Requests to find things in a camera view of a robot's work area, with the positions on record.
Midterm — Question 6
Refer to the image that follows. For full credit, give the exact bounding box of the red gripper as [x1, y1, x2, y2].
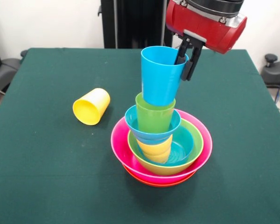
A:
[165, 0, 248, 82]

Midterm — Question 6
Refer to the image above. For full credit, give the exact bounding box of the blue cup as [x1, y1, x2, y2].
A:
[140, 46, 189, 106]

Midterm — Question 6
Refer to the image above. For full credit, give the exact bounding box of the green cup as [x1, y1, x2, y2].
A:
[135, 92, 176, 134]

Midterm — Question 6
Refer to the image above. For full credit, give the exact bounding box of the dark blue bowl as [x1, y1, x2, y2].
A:
[139, 125, 196, 167]

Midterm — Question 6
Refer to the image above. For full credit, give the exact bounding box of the short yellow cup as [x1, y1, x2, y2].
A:
[137, 137, 174, 157]
[143, 151, 171, 164]

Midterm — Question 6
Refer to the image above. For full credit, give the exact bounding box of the tall yellow cup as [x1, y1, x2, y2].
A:
[72, 88, 111, 126]

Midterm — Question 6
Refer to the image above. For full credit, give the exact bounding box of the large pink bowl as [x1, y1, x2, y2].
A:
[110, 109, 213, 179]

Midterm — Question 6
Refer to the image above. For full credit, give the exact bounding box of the large green bowl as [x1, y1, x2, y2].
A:
[127, 118, 204, 176]

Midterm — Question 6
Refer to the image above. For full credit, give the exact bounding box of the orange bowl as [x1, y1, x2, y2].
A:
[122, 164, 198, 188]

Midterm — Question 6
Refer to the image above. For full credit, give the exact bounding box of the dark green table cloth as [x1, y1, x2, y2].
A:
[0, 48, 280, 224]

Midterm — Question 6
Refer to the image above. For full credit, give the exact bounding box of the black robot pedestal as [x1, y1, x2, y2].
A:
[100, 0, 179, 49]

